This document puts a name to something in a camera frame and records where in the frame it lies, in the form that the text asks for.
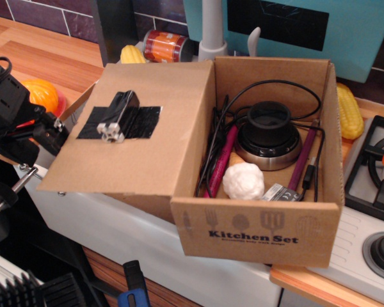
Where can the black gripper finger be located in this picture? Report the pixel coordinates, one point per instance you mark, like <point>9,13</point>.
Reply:
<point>51,139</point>

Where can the yellow toy corn right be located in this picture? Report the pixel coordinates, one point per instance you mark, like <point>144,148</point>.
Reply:
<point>351,121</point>

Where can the yellow toy corn left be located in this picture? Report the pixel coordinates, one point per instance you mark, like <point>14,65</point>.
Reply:
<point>131,54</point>

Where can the red plastic plate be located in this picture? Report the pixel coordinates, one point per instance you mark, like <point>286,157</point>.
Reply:
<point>62,104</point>

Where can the grey toy faucet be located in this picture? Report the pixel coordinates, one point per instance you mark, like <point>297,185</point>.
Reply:
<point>213,43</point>

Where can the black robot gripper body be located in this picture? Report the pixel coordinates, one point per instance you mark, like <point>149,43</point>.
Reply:
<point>19,118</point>

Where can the aluminium handle taped with black tape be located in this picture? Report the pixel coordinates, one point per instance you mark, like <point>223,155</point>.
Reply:
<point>123,119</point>

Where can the black stove knob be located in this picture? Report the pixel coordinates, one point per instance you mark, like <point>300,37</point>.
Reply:
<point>373,253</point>

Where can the white toy ice cream cone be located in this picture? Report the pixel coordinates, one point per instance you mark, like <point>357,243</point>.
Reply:
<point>243,180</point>

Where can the yellow toy corn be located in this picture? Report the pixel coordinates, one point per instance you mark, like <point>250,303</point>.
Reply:
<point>131,54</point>
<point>351,121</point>

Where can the magenta pen left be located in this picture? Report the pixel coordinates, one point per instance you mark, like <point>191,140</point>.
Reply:
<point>221,165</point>

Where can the black foam-padded gripper finger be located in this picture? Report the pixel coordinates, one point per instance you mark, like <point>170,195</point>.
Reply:
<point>20,151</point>

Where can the orange toy peeled mandarin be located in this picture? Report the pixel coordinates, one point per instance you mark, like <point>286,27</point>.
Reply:
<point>42,93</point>

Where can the teal toy microwave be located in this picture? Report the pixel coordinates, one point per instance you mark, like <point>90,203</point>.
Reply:
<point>348,33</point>

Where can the orange red tin can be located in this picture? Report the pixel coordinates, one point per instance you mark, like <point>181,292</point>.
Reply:
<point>165,47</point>

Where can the white toy sink basin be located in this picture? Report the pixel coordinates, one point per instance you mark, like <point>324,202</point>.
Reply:
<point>147,230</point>

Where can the small grey labelled adapter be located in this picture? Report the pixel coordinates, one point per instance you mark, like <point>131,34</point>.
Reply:
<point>278,192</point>

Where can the black 3D mouse with cable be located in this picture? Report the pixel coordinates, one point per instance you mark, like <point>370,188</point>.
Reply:
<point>267,135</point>

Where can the black clamp at left edge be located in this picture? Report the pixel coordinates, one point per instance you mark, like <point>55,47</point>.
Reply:
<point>16,206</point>

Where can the brown cardboard Kitchen Set box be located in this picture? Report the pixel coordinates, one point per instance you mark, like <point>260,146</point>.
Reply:
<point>90,189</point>

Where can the black stove burner grate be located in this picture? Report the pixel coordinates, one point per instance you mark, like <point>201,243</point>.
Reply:
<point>364,170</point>

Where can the blue black clamp handle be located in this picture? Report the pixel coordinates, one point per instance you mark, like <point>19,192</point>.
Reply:
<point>137,293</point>

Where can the purple pen right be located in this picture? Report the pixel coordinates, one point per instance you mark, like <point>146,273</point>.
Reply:
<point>303,156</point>

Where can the metal sink towel bar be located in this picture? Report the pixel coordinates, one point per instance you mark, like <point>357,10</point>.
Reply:
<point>34,171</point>

